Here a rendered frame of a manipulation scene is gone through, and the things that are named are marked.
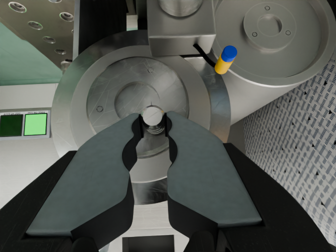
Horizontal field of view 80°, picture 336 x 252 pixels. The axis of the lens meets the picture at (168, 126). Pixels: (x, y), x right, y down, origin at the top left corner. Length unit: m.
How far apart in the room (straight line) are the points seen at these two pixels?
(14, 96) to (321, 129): 3.67
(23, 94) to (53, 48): 3.13
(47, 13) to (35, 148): 0.31
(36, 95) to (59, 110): 3.37
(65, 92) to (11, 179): 0.45
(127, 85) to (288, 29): 0.15
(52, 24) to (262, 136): 0.43
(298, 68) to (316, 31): 0.04
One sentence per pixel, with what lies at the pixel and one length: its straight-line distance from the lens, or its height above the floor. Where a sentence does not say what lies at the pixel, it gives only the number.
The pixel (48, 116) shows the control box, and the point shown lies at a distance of 0.58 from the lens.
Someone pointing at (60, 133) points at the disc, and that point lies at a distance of 0.18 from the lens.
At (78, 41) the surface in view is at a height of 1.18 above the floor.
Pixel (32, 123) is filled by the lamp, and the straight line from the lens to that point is 0.60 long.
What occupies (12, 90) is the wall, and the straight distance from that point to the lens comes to 3.78.
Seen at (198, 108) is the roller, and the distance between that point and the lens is 0.17.
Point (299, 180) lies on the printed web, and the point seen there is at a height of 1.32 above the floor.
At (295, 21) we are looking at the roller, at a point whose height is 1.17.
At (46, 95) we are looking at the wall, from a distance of 3.47.
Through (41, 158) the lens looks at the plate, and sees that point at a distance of 0.58.
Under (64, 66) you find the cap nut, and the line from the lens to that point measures 0.59.
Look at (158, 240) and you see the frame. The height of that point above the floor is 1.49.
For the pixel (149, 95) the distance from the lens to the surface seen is 0.15.
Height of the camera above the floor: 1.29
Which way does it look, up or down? 10 degrees down
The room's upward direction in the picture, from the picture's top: 177 degrees clockwise
